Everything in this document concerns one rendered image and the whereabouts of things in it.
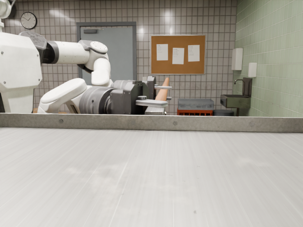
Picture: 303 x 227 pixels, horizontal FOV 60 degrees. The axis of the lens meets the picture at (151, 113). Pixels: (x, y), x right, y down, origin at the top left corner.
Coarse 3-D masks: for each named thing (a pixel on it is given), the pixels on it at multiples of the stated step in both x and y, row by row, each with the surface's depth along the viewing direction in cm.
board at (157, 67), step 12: (156, 36) 491; (168, 36) 489; (180, 36) 488; (192, 36) 486; (204, 36) 485; (156, 48) 494; (168, 48) 493; (204, 48) 488; (156, 60) 498; (168, 60) 497; (204, 60) 492; (156, 72) 502; (168, 72) 500; (180, 72) 499; (192, 72) 497; (204, 72) 495
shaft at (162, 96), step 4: (168, 80) 177; (164, 84) 122; (168, 84) 143; (160, 92) 81; (164, 92) 82; (156, 96) 75; (160, 96) 69; (164, 96) 72; (160, 100) 60; (164, 100) 65
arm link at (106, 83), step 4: (92, 72) 102; (96, 72) 100; (100, 72) 100; (104, 72) 99; (108, 72) 100; (92, 76) 98; (96, 76) 98; (100, 76) 97; (104, 76) 97; (108, 76) 97; (92, 80) 96; (96, 80) 95; (100, 80) 95; (104, 80) 95; (108, 80) 96; (92, 84) 95; (96, 84) 94; (100, 84) 94; (104, 84) 94; (108, 84) 96
